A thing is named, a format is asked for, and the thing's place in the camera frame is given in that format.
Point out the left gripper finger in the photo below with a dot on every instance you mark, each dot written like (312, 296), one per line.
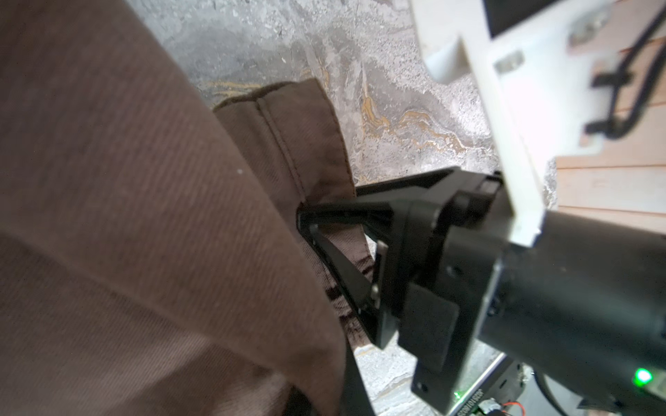
(355, 399)

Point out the brown trousers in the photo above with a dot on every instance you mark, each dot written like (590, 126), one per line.
(150, 260)

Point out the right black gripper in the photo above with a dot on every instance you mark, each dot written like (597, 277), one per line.
(441, 236)

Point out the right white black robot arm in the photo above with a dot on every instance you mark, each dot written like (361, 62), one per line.
(585, 305)

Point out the green circuit board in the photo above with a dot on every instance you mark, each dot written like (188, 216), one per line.
(502, 382)

